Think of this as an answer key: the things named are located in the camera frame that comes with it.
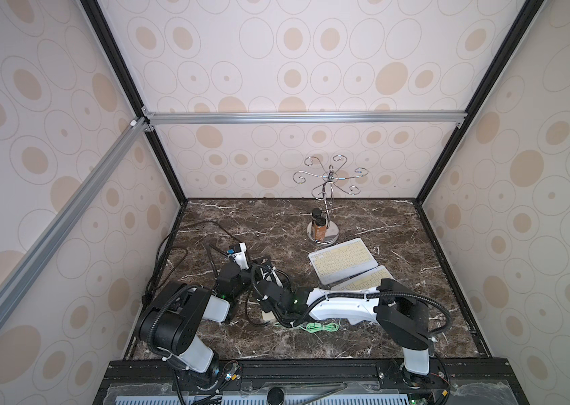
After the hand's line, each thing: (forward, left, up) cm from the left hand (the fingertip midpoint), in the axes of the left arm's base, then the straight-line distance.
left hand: (274, 257), depth 88 cm
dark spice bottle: (+20, -16, +1) cm, 26 cm away
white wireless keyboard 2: (+5, -26, -10) cm, 28 cm away
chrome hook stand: (+21, -18, +11) cm, 30 cm away
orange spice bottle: (+14, -17, -2) cm, 22 cm away
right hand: (-8, 0, -5) cm, 10 cm away
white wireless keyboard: (-3, -36, -11) cm, 38 cm away
